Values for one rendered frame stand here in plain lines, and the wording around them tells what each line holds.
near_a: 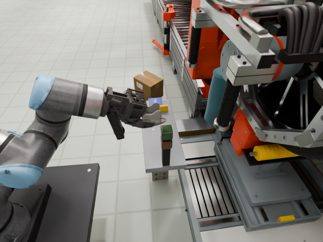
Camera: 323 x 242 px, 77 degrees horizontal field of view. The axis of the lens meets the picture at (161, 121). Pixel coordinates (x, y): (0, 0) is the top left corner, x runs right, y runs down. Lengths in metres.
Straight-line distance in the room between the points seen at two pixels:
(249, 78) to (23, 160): 0.53
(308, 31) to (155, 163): 0.64
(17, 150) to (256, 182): 1.01
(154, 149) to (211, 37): 0.60
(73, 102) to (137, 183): 0.88
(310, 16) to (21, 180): 0.68
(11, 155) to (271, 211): 1.09
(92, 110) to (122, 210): 0.82
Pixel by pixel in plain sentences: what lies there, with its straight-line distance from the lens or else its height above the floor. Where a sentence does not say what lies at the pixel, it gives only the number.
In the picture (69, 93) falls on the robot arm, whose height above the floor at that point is 0.86.
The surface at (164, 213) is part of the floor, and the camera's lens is 1.24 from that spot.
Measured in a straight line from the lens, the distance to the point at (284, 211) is 1.25.
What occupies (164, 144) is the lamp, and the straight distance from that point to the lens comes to 0.72.
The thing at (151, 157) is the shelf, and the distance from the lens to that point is 0.87.
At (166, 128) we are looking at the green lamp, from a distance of 0.69.
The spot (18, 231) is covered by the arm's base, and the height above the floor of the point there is 0.39.
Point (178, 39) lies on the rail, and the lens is 1.99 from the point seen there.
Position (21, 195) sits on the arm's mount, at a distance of 1.08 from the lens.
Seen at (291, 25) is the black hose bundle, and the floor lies 1.02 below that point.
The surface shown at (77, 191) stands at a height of 0.30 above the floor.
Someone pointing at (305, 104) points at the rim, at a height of 0.74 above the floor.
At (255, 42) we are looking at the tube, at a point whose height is 0.99.
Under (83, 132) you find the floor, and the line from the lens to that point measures 1.68.
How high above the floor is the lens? 1.16
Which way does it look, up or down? 45 degrees down
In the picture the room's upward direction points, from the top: straight up
